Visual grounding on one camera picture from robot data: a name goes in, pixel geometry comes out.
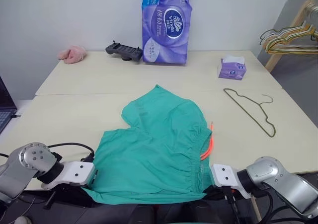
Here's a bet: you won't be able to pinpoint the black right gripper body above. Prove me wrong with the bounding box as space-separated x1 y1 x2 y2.
203 183 226 197

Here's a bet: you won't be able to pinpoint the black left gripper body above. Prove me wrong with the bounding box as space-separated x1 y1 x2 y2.
86 168 100 186

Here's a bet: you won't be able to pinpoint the green shorts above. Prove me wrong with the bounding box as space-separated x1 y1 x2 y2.
81 84 215 206

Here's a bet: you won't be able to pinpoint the olive wire hanger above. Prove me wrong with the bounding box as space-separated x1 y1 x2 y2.
223 87 277 138

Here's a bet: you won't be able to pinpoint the dark rounded shape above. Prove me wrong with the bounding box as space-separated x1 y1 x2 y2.
185 200 221 224
131 204 157 224

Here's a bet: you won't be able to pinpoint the wooden table leg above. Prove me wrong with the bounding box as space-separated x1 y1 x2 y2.
250 195 261 224

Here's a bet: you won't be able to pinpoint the dark laptop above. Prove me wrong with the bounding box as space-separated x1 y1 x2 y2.
0 74 20 136

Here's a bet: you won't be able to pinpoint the purple tissue box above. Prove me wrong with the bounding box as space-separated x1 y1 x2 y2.
218 56 248 81

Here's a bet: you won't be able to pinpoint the pink fluffy cloth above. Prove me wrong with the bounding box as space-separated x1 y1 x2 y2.
57 45 87 65

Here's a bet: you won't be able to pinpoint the black handheld controller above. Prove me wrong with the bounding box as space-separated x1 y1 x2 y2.
105 40 144 62

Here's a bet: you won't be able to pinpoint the purple Vinda tissue pack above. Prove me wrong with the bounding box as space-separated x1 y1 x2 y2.
141 0 194 66

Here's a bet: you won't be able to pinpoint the wooden clothes rack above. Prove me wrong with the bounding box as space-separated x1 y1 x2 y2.
264 0 318 74

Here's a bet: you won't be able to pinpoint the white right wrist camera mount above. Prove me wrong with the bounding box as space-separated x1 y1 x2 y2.
210 163 252 199

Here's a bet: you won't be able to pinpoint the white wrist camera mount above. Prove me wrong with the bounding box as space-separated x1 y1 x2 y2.
41 160 96 191
210 163 252 199

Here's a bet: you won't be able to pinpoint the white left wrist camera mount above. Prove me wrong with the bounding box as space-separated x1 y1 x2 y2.
41 160 96 191

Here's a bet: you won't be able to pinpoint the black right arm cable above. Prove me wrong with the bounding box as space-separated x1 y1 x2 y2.
223 186 275 224

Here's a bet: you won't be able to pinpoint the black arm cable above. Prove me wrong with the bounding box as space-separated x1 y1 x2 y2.
0 142 96 163
223 186 275 224

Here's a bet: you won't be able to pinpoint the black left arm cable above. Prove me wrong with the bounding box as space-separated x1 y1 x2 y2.
0 142 96 163

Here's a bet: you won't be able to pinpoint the orange drawstring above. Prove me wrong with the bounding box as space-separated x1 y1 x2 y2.
199 120 216 160

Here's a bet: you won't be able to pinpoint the yellow wire hanger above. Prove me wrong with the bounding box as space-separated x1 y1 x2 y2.
267 22 318 55

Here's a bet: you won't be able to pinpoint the dark green wire hanger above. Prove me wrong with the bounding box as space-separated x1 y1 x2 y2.
259 25 318 51

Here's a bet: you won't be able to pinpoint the white wire hanger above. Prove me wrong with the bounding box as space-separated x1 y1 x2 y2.
260 2 318 46

